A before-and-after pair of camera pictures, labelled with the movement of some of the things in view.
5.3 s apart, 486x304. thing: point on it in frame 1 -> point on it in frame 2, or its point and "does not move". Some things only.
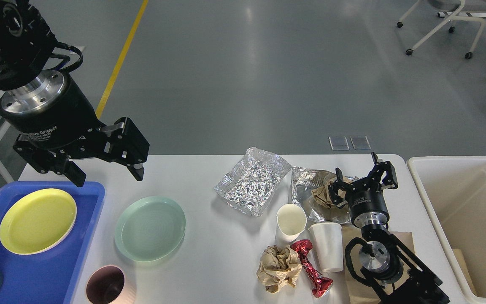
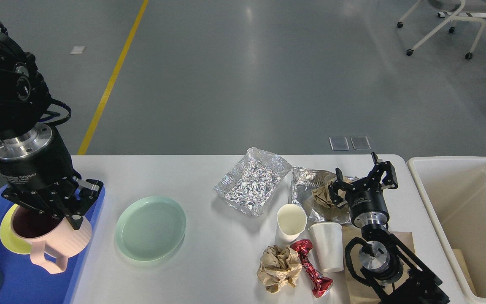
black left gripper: x=47 y=110 -> x=36 y=159
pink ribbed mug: x=110 y=284 -> x=53 y=240
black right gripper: x=367 y=207 does not move
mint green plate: x=149 y=228 does not move
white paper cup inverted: x=328 y=239 does not move
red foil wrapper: x=320 y=284 does not move
